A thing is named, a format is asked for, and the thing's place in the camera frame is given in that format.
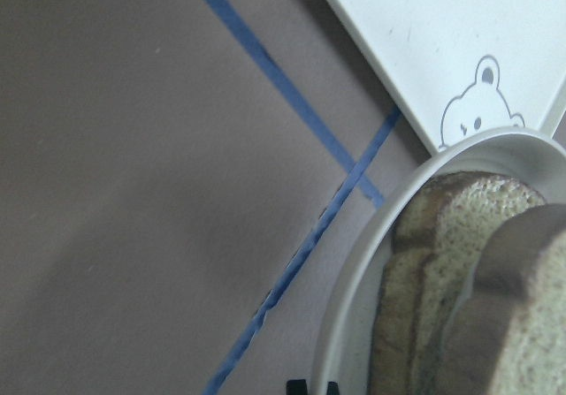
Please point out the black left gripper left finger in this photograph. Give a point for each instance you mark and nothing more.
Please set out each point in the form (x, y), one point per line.
(297, 387)

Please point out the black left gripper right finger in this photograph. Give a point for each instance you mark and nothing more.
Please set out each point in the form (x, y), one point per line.
(332, 388)

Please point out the white round plate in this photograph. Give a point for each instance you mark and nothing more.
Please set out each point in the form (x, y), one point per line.
(343, 353)

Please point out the bread slice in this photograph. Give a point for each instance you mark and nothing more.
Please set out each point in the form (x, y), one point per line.
(438, 238)
(508, 337)

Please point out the white bear tray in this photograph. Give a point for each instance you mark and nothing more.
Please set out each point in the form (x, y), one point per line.
(456, 68)

